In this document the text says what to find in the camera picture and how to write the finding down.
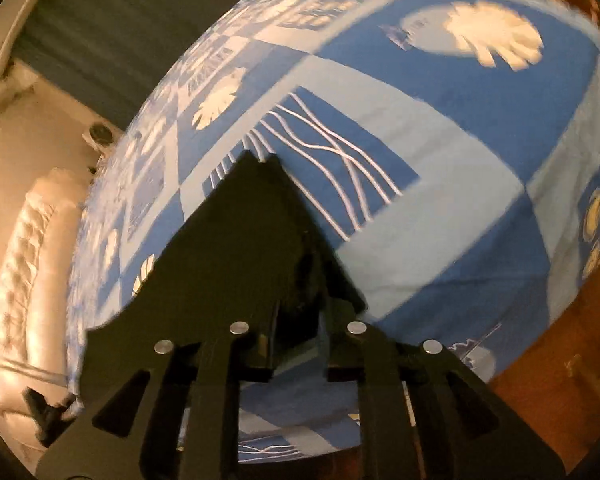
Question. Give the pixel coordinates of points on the dark green curtain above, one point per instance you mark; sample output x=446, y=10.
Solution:
x=110, y=54

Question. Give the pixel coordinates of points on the blue patterned bed sheet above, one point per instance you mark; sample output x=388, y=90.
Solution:
x=448, y=149

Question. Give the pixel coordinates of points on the small speaker on nightstand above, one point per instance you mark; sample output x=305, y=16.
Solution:
x=100, y=138

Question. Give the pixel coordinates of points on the black pants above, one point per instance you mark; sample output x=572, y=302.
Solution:
x=251, y=252

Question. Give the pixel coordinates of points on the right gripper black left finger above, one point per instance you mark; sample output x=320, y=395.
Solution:
x=170, y=415

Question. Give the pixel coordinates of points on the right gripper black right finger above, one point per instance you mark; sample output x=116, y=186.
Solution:
x=423, y=414

